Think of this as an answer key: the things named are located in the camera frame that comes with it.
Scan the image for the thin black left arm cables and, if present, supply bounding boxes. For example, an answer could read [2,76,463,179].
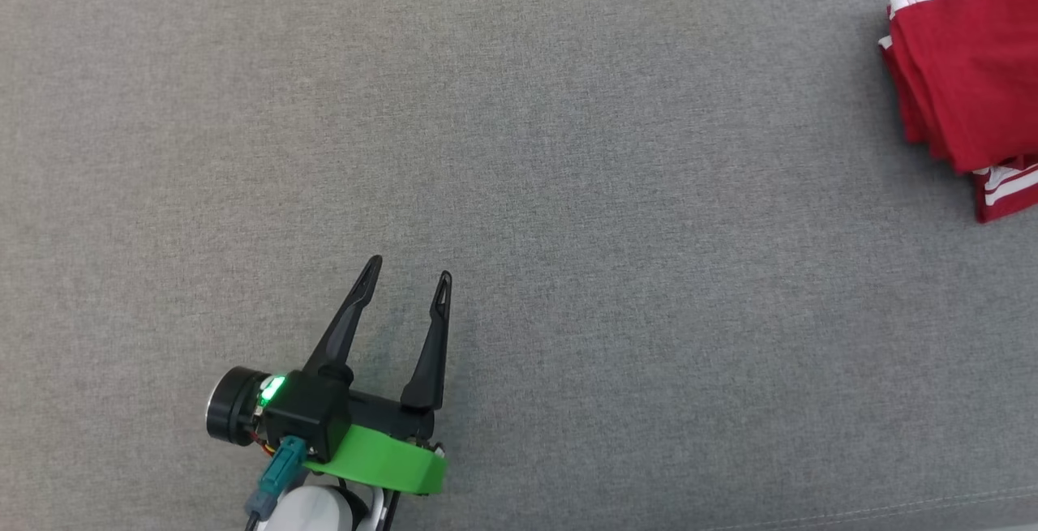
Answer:
[377,489,404,531]

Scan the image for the teal camera cable connector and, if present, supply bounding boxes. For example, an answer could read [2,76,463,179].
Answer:
[246,435,309,531]

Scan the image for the grey fabric sofa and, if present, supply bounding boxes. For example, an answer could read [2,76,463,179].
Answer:
[0,0,1038,531]

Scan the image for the red garment with white stripes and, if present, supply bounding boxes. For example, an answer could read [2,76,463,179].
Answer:
[878,0,1038,225]

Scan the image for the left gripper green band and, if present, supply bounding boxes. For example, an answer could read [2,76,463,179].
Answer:
[302,255,453,497]

